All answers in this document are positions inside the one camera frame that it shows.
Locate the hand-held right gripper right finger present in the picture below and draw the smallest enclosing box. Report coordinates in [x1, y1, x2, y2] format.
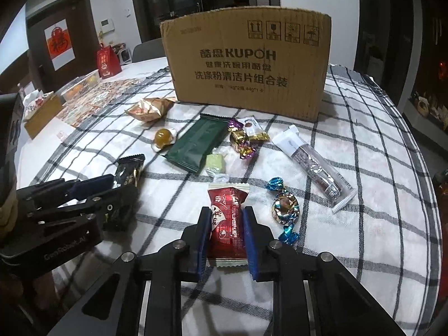
[241, 206, 421, 336]

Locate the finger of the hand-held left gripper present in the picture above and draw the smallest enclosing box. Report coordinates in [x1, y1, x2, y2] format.
[16, 175, 115, 213]
[27, 185, 139, 234]

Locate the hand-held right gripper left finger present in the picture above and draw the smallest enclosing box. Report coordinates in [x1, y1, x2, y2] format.
[47, 206, 214, 336]

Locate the red candy packet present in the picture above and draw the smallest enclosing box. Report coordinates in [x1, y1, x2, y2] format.
[207, 183, 250, 269]

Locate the black snack bar packet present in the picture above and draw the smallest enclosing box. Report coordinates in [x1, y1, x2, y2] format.
[113, 154, 146, 189]

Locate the gold biscuit packet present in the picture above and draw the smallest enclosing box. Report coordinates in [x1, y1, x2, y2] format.
[125, 98, 176, 122]

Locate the brown cardboard box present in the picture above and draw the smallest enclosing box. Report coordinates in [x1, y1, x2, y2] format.
[160, 6, 332, 120]

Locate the blue foil chocolate candy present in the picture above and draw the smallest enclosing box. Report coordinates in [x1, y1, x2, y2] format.
[267, 177, 302, 245]

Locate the round amber jelly candy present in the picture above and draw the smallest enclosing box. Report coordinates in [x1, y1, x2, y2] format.
[151, 128, 178, 153]

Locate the light green wrapped candy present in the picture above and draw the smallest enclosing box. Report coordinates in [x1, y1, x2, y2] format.
[205, 149, 230, 184]

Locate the tile print tablecloth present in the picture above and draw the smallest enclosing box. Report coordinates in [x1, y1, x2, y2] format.
[16, 56, 176, 190]

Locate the wooden tissue box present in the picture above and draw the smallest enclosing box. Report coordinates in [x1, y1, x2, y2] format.
[22, 91, 64, 139]

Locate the grey checked cloth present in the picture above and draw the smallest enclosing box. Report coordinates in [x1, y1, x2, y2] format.
[52, 64, 442, 336]

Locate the long white brown snack bar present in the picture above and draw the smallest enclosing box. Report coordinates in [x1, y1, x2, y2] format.
[272, 126, 358, 214]

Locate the dark green snack packet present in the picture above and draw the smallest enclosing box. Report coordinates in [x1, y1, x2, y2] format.
[164, 114, 239, 174]

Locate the white plastic basket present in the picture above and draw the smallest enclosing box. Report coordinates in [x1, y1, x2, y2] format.
[61, 70, 101, 102]

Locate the purple gold wrapped candy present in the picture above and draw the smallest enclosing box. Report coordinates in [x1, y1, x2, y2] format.
[227, 119, 258, 160]

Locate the small white brown packet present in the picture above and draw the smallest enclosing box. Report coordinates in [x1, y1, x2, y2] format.
[243, 117, 271, 144]

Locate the red gift box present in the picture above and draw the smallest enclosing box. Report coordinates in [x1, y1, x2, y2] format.
[97, 44, 122, 78]

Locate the grey chair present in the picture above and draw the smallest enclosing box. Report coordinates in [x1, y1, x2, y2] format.
[132, 38, 167, 64]

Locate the dark sideboard with white base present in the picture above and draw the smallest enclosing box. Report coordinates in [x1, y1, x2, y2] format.
[402, 87, 448, 142]

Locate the red white wall poster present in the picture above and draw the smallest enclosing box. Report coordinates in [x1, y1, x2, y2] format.
[44, 19, 76, 71]

